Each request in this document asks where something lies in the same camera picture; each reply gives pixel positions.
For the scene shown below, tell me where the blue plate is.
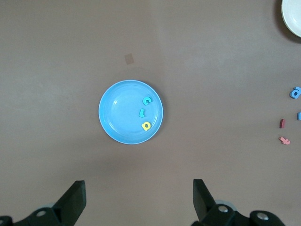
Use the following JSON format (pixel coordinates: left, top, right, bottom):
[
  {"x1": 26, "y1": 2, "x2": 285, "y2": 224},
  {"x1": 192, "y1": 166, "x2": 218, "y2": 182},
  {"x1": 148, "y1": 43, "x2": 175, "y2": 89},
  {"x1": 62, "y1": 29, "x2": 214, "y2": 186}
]
[{"x1": 98, "y1": 80, "x2": 165, "y2": 145}]

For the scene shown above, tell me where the blue foam letter a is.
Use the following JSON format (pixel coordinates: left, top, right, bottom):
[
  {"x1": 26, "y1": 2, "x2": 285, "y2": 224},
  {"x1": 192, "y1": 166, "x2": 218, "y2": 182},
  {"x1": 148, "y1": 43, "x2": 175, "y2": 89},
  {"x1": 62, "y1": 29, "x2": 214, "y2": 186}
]
[{"x1": 289, "y1": 86, "x2": 301, "y2": 99}]

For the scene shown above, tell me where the white plate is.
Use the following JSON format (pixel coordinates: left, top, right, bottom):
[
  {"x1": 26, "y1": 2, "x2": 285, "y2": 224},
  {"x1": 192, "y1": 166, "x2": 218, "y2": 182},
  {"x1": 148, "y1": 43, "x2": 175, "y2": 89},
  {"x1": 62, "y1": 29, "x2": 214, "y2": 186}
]
[{"x1": 281, "y1": 0, "x2": 301, "y2": 38}]

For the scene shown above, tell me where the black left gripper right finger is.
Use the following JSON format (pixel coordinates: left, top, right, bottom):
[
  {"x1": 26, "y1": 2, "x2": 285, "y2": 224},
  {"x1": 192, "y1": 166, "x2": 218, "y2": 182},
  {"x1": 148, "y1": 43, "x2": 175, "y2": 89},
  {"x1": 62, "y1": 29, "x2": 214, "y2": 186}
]
[{"x1": 192, "y1": 179, "x2": 286, "y2": 226}]

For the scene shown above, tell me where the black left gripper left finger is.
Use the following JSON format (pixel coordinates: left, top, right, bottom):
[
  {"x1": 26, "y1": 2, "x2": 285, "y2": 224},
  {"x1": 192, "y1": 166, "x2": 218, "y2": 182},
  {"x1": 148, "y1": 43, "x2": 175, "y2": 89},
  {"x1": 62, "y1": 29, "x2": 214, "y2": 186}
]
[{"x1": 16, "y1": 180, "x2": 87, "y2": 226}]

